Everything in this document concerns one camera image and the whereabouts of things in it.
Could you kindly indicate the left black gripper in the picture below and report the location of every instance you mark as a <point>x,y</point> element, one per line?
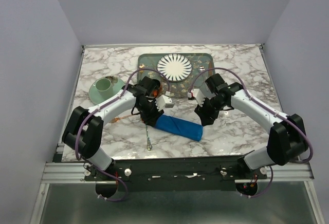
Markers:
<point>150,120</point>

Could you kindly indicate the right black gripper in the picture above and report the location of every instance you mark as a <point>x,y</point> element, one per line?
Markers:
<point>204,115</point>

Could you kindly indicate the blue cloth napkin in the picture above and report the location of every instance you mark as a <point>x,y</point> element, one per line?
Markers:
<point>179,127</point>

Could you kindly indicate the iridescent gold spoon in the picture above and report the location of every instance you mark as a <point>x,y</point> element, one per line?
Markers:
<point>149,145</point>

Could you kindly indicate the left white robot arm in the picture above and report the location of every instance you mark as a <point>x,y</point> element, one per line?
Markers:
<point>83,132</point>

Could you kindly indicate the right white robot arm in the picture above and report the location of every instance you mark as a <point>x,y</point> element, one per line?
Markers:
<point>286,134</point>

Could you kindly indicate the orange black mug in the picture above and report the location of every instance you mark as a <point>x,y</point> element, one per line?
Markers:
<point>157,89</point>

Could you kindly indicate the copper fork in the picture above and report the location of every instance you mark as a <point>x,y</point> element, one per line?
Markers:
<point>116,119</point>

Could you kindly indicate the green saucer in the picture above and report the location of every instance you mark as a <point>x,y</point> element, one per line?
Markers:
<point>94,95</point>

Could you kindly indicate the green floral serving tray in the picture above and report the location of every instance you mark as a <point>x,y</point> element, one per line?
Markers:
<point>178,89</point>

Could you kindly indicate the green cup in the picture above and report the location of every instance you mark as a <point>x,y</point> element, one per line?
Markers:
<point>104,87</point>

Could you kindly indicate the white blue striped plate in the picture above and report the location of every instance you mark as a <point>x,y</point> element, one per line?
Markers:
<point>175,67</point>

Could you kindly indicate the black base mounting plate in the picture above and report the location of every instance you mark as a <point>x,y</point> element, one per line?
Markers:
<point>183,174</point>

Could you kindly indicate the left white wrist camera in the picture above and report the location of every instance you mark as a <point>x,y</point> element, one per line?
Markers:
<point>163,102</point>

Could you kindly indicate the gold fork green handle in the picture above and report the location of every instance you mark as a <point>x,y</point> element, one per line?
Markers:
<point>141,67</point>

